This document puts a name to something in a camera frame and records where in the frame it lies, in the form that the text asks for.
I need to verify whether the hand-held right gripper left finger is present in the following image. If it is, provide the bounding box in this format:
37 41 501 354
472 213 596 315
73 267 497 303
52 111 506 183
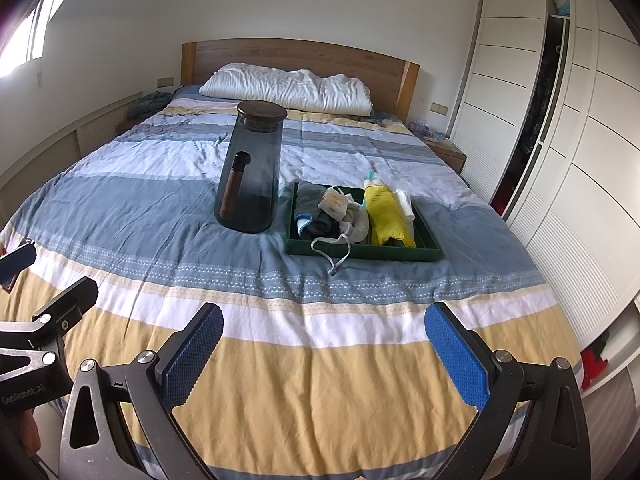
59 302 224 480

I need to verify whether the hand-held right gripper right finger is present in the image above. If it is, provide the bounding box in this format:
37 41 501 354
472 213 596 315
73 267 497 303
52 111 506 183
424 301 591 480

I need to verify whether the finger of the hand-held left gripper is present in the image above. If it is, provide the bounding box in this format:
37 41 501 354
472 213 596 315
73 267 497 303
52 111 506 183
0 242 37 286
0 276 99 361

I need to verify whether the green tray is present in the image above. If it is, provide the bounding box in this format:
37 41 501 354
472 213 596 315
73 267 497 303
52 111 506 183
285 181 447 263

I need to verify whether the yellow towel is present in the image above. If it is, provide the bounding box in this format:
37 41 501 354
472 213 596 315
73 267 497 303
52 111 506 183
362 184 417 248

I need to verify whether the small white pack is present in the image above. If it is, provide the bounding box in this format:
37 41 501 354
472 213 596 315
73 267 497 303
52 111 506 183
395 189 417 222

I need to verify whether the grey face mask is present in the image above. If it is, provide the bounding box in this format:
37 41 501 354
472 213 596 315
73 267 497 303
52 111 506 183
311 186 372 276

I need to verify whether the dark grey cloth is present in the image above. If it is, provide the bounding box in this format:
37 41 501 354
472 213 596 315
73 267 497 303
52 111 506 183
292 182 346 242

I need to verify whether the clear zip bag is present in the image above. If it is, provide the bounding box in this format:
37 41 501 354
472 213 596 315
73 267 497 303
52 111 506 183
361 170 388 201

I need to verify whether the red item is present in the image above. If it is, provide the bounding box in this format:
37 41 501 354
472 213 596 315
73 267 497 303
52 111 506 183
580 347 608 391

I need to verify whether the bed with striped duvet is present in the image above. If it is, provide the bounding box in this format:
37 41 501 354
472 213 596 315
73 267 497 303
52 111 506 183
0 85 583 480

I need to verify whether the smoky glass pitcher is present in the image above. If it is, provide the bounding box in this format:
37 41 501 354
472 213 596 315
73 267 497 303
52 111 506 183
214 100 289 234

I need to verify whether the dark knitted cloth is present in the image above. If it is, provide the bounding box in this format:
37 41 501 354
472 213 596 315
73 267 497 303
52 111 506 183
129 91 173 120

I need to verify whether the window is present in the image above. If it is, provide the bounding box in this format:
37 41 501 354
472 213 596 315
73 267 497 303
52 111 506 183
0 0 63 81

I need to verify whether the white wardrobe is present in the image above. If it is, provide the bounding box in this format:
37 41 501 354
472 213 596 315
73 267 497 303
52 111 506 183
447 0 640 351

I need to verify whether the white pillow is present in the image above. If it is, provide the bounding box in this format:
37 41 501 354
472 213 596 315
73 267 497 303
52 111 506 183
199 63 374 115

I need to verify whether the wooden headboard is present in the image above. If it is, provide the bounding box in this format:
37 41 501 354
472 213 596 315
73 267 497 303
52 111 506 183
181 40 421 118

